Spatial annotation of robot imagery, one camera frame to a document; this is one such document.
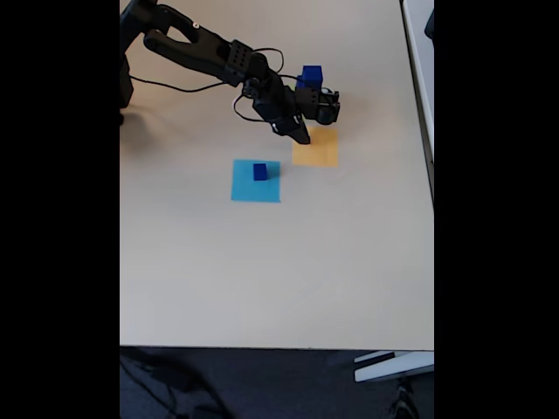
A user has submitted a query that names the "orange paper square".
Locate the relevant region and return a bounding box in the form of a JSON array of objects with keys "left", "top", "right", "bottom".
[{"left": 290, "top": 125, "right": 340, "bottom": 168}]

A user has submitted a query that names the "thick black floor cable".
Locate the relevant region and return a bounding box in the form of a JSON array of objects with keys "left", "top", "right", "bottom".
[{"left": 120, "top": 348, "right": 228, "bottom": 419}]

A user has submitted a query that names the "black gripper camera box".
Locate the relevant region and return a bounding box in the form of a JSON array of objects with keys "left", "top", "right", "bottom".
[{"left": 294, "top": 86, "right": 341, "bottom": 126}]

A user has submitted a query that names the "light blue paper square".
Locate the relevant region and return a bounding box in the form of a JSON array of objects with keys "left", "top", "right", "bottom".
[{"left": 231, "top": 158, "right": 281, "bottom": 204}]

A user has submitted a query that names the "short looped wrist cable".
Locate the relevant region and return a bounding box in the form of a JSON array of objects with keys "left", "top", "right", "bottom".
[{"left": 233, "top": 89, "right": 267, "bottom": 124}]

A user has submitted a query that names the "medium blue cube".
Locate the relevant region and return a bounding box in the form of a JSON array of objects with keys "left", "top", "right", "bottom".
[{"left": 301, "top": 65, "right": 324, "bottom": 91}]

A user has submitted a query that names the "white table foot bar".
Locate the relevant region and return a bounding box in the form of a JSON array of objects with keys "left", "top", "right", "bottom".
[{"left": 353, "top": 350, "right": 435, "bottom": 384}]

